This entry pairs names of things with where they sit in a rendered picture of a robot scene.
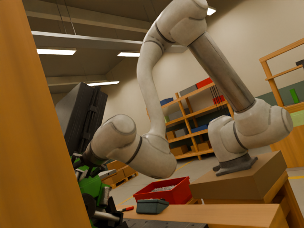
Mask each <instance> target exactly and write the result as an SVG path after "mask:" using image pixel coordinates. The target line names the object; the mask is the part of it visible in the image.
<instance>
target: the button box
mask: <svg viewBox="0 0 304 228"><path fill-rule="evenodd" d="M168 206H169V202H167V201H165V200H160V199H142V200H138V201H137V208H136V213H145V214H159V213H160V212H162V211H163V210H164V209H165V208H167V207H168Z"/></svg>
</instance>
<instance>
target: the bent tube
mask: <svg viewBox="0 0 304 228"><path fill-rule="evenodd" d="M83 172H84V171H82V170H80V169H76V170H75V175H76V178H77V180H78V179H79V176H80V175H81V174H82V173H83ZM92 218H93V219H98V220H103V221H108V220H109V221H114V222H115V223H118V222H119V216H117V215H114V214H109V213H105V212H101V211H97V210H96V211H95V214H94V216H93V217H92Z"/></svg>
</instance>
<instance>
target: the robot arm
mask: <svg viewBox="0 0 304 228"><path fill-rule="evenodd" d="M207 13H208V4H207V1H206V0H173V1H172V2H171V3H170V4H169V5H168V6H167V7H166V8H165V9H164V10H163V11H162V12H161V14H160V15H159V17H158V18H157V19H156V20H155V22H154V23H153V24H152V26H151V28H150V29H149V31H148V32H147V34H146V36H145V38H144V40H143V42H142V46H141V49H140V55H139V59H138V64H137V78H138V83H139V86H140V89H141V93H142V96H143V99H144V102H145V105H146V108H147V111H148V114H149V117H150V121H151V128H150V131H149V132H148V133H145V134H143V135H142V136H140V135H138V134H137V128H136V124H135V122H134V120H133V119H132V118H131V117H129V116H127V115H125V114H117V115H114V116H112V117H111V118H109V119H108V120H106V121H105V122H104V123H103V124H102V125H101V126H100V127H99V128H98V129H97V131H96V132H95V134H94V136H93V139H92V140H91V142H90V143H89V144H88V146H87V149H86V150H85V152H84V153H82V154H77V152H76V151H74V153H73V155H72V157H71V162H72V165H73V168H74V171H75V170H76V169H77V168H79V167H83V166H84V165H86V166H88V167H89V169H88V170H87V169H86V170H85V171H84V172H83V173H82V174H81V175H80V178H79V180H78V182H80V181H81V180H82V179H83V178H89V176H91V178H94V177H95V176H96V175H98V174H99V173H100V172H102V171H105V168H106V164H105V163H106V162H107V161H108V160H109V159H113V160H117V161H120V162H123V163H125V164H127V165H128V166H130V167H131V168H133V169H134V170H136V171H137V172H139V173H141V174H144V175H146V176H148V177H151V178H154V179H160V180H161V179H166V178H169V177H171V176H172V175H173V174H174V172H175V171H176V167H177V161H176V158H175V157H174V155H173V154H172V153H171V152H170V149H169V142H168V141H167V140H166V138H165V134H166V124H165V118H164V114H163V111H162V107H161V104H160V101H159V98H158V95H157V91H156V88H155V85H154V81H153V77H152V69H153V67H154V66H155V64H156V63H157V61H158V60H159V59H160V58H161V56H162V54H163V53H164V51H166V50H167V49H168V48H169V47H170V46H172V45H173V44H174V43H175V42H178V43H179V44H181V45H182V46H184V47H186V46H187V47H188V49H189V50H190V51H191V53H192V54H193V56H194V57H195V58H196V60H197V61H198V62H199V64H200V65H201V66H202V68H203V69H204V70H205V72H206V73H207V74H208V76H209V77H210V79H211V80H212V81H213V83H214V84H215V85H216V86H217V88H218V89H219V91H220V92H221V93H222V95H223V96H224V97H225V99H226V100H227V102H228V103H229V104H230V105H231V107H232V108H233V109H234V115H233V118H234V120H233V118H232V117H230V116H226V115H222V116H220V117H218V118H216V119H214V120H212V121H210V122H209V125H208V136H209V141H210V144H211V146H212V149H213V151H214V153H215V155H216V157H217V159H218V161H219V165H216V166H214V167H213V171H217V172H216V173H215V174H216V176H220V175H224V174H228V173H233V172H237V171H242V170H248V169H251V167H252V165H253V164H254V162H255V161H256V160H258V157H250V156H249V154H248V152H247V150H248V149H253V148H258V147H263V146H267V145H270V144H274V143H276V142H278V141H280V140H282V139H284V138H285V137H287V136H288V135H289V134H290V132H291V131H292V130H293V121H292V118H291V116H290V114H289V112H288V111H287V110H285V109H284V108H282V107H279V106H276V105H275V106H271V105H269V104H268V103H266V102H265V101H264V100H262V99H258V98H254V97H253V95H252V94H251V93H250V91H249V90H248V88H247V87H246V86H245V84H244V83H243V81H242V80H241V78H240V77H239V76H238V74H237V73H236V72H235V70H234V69H233V67H232V66H231V65H230V63H229V62H228V60H227V58H226V57H225V56H224V54H223V53H222V52H221V50H220V49H219V47H218V46H217V44H216V43H215V42H214V40H213V39H212V38H211V36H210V35H209V33H208V32H207V31H206V30H207V29H208V28H207V23H206V20H205V17H206V16H207ZM78 158H80V160H79V161H77V162H75V160H76V159H78ZM93 167H97V168H96V169H95V170H93V172H92V169H93Z"/></svg>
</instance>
